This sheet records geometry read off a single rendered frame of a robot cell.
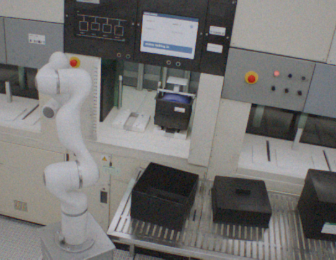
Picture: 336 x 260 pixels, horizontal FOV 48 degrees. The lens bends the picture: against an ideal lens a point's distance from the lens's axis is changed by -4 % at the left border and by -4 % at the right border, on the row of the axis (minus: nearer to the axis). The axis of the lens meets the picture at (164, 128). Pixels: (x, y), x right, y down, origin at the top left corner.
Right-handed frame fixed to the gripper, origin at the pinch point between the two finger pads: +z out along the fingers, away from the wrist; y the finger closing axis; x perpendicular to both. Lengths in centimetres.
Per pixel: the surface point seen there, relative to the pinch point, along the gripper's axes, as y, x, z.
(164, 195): 62, -40, -26
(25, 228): -42, -120, 2
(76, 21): 1.2, 38.3, 2.5
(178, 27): 55, 42, 2
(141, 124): 35, -30, 28
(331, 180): 147, -19, -17
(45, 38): -16.7, 27.0, 1.7
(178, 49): 57, 31, 2
